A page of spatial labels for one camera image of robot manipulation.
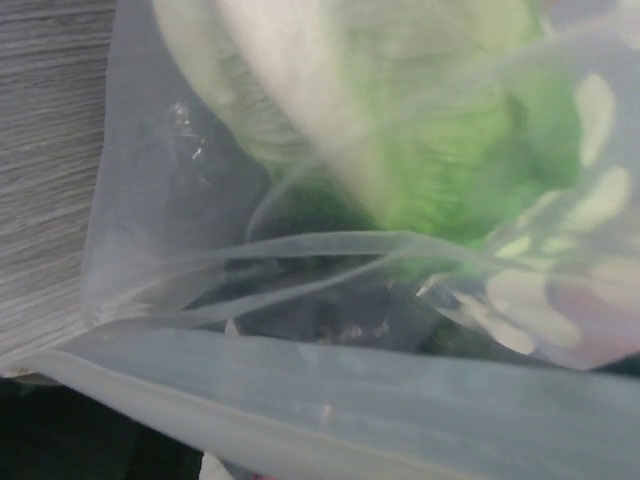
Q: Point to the black baseball cap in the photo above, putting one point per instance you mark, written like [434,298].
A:
[54,432]

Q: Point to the clear zip top bag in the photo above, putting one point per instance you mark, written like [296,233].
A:
[538,377]

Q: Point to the fake dark plum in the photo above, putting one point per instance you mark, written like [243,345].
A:
[287,230]

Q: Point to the fake green cabbage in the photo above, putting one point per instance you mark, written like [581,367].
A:
[401,111]

